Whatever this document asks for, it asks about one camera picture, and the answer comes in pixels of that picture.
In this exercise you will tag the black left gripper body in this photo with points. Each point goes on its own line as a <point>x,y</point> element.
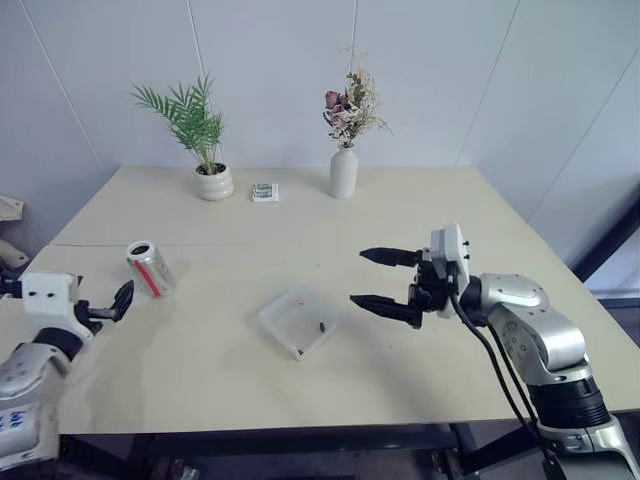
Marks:
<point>87,312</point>

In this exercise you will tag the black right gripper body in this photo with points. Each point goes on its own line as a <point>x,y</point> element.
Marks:
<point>430,292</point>

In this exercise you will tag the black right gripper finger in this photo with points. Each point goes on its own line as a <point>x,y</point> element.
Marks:
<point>387,306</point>
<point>390,256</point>

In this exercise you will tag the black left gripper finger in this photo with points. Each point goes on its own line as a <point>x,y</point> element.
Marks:
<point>126,292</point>
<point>120,314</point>

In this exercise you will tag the silver can with red stripe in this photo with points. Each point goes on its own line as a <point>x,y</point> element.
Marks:
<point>152,272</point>

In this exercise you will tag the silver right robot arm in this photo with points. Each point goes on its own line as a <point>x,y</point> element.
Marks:
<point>540,325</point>

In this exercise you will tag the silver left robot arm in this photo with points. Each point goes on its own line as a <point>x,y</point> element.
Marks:
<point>25,380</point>

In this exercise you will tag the clear plastic square tray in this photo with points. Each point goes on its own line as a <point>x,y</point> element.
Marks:
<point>300,322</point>

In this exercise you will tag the white ceramic vase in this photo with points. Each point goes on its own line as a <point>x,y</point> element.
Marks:
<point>343,175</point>

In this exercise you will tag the white ribbed plant pot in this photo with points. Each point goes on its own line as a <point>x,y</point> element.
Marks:
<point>214,184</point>

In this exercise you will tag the small white green-printed box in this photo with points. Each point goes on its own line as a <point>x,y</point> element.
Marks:
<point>265,193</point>

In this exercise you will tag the dried flower bouquet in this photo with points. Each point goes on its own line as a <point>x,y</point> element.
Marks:
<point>352,107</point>

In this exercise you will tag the green palm plant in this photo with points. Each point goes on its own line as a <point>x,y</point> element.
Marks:
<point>192,117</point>

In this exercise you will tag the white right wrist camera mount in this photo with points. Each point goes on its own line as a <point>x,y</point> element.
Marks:
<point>452,257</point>

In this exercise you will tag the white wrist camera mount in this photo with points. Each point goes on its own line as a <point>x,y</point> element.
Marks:
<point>45,297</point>
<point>452,257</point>

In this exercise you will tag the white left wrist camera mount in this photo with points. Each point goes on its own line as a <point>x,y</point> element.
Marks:
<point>45,297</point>

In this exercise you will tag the black metal table frame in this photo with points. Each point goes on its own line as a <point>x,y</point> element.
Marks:
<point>300,440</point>

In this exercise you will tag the black metal post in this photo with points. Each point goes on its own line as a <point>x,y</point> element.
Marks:
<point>607,245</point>

